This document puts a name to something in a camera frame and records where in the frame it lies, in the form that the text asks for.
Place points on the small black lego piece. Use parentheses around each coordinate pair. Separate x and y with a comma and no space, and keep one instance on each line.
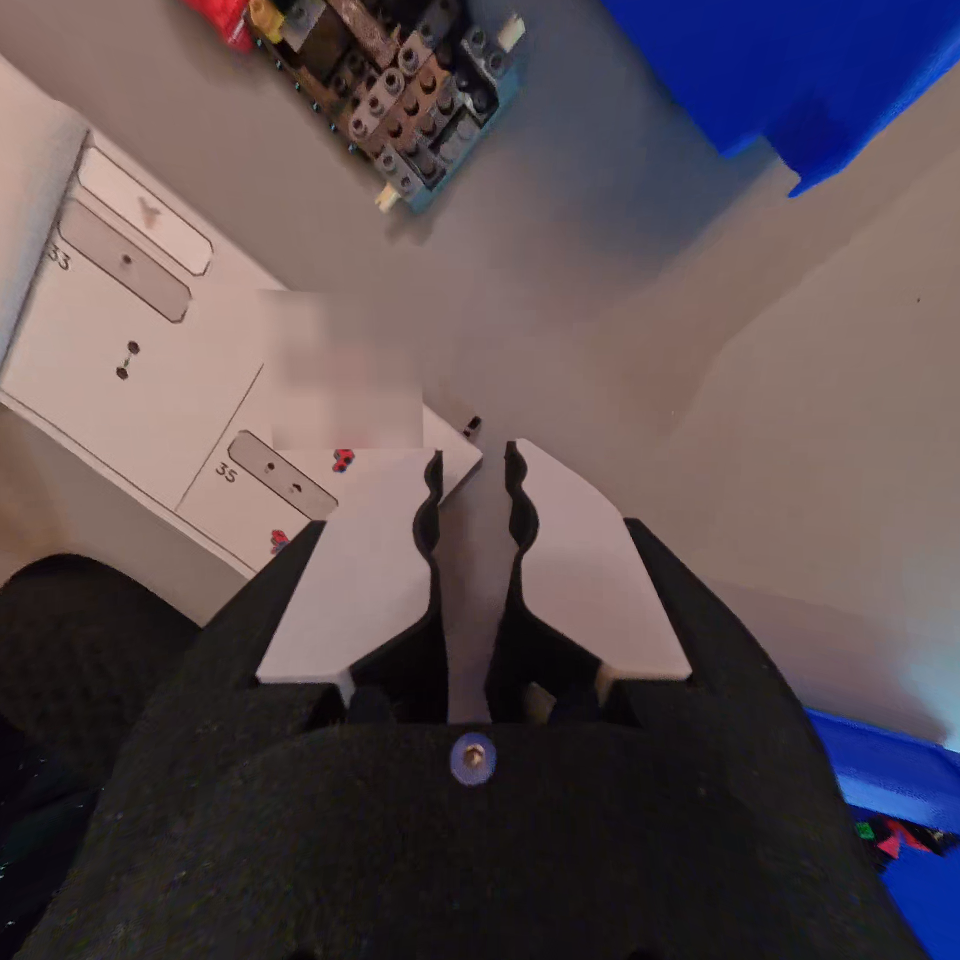
(472,427)

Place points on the red packet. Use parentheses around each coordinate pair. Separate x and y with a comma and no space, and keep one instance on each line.
(221,19)

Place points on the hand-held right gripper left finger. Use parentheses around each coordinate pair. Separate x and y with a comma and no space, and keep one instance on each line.
(360,570)

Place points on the person's dark trousers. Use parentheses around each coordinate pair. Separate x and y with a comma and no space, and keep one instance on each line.
(67,675)

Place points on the grey brown lego build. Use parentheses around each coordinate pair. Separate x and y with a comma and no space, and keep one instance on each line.
(409,97)

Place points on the pile of colourful lego pieces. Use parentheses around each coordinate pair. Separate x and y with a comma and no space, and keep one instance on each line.
(896,838)

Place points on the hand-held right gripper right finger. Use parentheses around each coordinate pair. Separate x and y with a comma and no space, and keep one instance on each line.
(585,592)

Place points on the blue plastic bin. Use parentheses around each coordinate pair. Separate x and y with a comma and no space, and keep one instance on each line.
(795,67)
(911,765)

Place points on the white instruction booklet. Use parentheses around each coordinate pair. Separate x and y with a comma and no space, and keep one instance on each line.
(150,390)

